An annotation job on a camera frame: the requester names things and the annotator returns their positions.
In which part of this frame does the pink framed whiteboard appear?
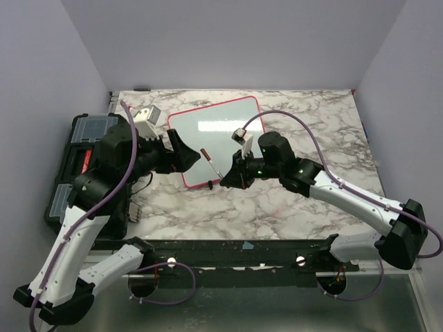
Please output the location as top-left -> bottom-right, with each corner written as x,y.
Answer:
167,95 -> 260,189

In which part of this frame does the black plastic toolbox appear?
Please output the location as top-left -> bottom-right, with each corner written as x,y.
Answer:
44,113 -> 127,233

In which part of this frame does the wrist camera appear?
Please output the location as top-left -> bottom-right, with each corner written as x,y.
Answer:
132,105 -> 161,140
231,128 -> 253,160

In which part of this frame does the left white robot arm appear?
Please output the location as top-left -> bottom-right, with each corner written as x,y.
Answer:
13,124 -> 201,331

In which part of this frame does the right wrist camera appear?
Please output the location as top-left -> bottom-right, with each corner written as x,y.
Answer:
231,128 -> 253,160

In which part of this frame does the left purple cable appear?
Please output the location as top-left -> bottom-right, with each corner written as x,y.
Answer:
29,100 -> 197,332

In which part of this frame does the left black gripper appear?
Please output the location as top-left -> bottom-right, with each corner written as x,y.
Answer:
123,129 -> 201,185

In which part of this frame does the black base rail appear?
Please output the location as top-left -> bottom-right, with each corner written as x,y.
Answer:
127,234 -> 364,290

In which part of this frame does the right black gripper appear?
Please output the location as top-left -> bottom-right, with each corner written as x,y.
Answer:
221,148 -> 282,190

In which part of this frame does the brown marker cap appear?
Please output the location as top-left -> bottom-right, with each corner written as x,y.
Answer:
200,148 -> 210,160

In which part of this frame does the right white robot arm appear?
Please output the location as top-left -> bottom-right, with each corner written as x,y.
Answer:
220,128 -> 428,271

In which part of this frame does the white marker pen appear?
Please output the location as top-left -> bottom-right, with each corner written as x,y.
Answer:
207,158 -> 224,180

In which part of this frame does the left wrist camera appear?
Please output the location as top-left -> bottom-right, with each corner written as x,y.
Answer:
132,105 -> 161,140

